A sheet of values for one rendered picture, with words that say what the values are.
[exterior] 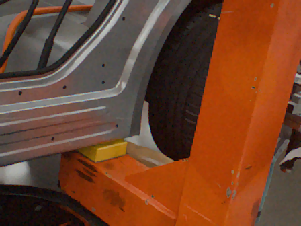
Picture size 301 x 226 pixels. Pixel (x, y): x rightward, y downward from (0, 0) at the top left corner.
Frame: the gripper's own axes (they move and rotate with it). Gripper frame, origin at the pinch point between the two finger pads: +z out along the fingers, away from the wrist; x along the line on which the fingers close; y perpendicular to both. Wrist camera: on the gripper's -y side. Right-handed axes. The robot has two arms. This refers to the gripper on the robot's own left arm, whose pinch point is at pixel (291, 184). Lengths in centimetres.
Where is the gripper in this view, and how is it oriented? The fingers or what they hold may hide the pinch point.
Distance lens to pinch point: 136.9
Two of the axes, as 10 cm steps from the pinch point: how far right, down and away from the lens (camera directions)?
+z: -6.0, 7.5, 2.8
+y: 7.2, 3.6, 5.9
